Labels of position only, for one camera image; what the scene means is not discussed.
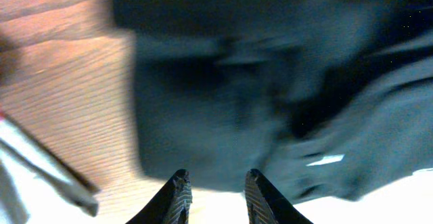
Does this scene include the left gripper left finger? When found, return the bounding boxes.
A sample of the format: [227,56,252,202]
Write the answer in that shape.
[126,169,192,224]

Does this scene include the black t-shirt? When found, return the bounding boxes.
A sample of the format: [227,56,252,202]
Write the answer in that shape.
[111,0,432,203]

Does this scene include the grey folded shorts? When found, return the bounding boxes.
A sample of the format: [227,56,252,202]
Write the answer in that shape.
[1,112,99,223]

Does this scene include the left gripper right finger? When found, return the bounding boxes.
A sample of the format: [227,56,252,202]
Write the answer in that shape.
[244,169,313,224]

